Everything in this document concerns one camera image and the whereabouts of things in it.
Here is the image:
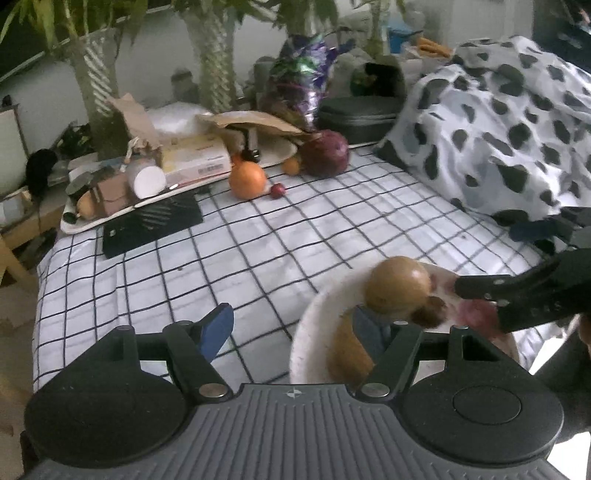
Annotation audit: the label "dark brown passion fruit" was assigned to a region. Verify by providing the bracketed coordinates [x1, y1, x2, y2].
[410, 296, 448, 329]

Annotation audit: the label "large brown mango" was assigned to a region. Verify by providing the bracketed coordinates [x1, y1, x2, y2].
[327, 309, 375, 391]

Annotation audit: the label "round yellow-brown mango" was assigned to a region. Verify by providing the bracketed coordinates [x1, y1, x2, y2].
[363, 256, 432, 319]

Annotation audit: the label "white ceramic plate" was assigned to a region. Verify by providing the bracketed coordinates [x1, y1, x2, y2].
[288, 260, 522, 386]

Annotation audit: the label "person's right hand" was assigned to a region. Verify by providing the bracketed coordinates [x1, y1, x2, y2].
[578, 314, 591, 355]

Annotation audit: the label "checkered white tablecloth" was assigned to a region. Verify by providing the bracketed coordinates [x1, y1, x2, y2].
[32, 149, 541, 387]

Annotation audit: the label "cow print blanket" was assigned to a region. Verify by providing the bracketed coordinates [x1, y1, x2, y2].
[376, 36, 590, 226]

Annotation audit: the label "black flat box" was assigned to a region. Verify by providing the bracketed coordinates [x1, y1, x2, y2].
[102, 192, 204, 259]

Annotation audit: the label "white cylinder jar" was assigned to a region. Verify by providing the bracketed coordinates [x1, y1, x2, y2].
[125, 159, 166, 200]

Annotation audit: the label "large orange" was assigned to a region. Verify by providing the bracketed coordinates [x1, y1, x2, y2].
[228, 161, 267, 200]

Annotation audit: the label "small brown cardboard box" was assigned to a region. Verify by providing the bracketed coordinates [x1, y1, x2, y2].
[90, 173, 132, 217]

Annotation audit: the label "small red cherry tomato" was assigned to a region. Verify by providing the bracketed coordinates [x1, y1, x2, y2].
[269, 183, 287, 199]

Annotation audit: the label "yellow white carton box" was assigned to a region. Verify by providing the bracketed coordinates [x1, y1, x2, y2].
[161, 134, 231, 187]

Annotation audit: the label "small orange tangerine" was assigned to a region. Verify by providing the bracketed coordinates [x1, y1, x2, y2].
[281, 156, 301, 176]

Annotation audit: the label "white serving tray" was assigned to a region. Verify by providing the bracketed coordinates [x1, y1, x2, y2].
[59, 134, 297, 235]

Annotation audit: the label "black zip case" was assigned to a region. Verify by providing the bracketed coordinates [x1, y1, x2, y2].
[315, 96, 404, 145]

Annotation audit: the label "white plastic bag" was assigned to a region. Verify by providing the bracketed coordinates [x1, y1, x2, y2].
[147, 102, 212, 140]

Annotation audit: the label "torn brown paper bag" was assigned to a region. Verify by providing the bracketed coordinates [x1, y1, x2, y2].
[108, 93, 161, 150]

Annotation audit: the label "purple snack bag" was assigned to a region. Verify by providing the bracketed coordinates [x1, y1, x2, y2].
[260, 34, 338, 132]

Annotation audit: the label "left glass vase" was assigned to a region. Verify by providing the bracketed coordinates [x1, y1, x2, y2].
[67, 28, 120, 144]

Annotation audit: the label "glass vase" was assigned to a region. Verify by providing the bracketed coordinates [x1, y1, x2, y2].
[67, 28, 120, 144]
[179, 1, 236, 113]

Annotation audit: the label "middle glass vase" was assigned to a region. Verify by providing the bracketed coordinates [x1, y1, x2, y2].
[179, 1, 236, 113]

